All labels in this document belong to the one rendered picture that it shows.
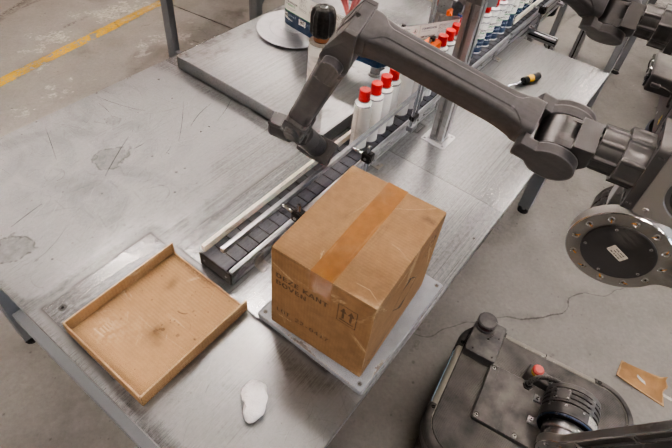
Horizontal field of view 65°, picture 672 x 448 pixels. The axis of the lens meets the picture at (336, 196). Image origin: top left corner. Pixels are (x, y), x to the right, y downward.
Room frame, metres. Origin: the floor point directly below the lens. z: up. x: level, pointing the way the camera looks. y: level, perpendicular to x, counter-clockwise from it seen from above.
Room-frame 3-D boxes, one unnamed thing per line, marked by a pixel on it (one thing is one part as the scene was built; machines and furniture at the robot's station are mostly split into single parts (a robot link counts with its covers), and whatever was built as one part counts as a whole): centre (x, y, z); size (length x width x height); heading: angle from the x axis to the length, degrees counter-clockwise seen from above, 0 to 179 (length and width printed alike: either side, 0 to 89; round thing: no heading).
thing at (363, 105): (1.26, -0.05, 0.98); 0.05 x 0.05 x 0.20
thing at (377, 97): (1.30, -0.08, 0.98); 0.05 x 0.05 x 0.20
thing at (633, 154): (0.62, -0.41, 1.45); 0.09 x 0.08 x 0.12; 155
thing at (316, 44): (1.53, 0.11, 1.03); 0.09 x 0.09 x 0.30
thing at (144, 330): (0.61, 0.37, 0.85); 0.30 x 0.26 x 0.04; 147
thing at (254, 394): (0.44, 0.12, 0.85); 0.08 x 0.07 x 0.04; 155
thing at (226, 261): (1.45, -0.17, 0.86); 1.65 x 0.08 x 0.04; 147
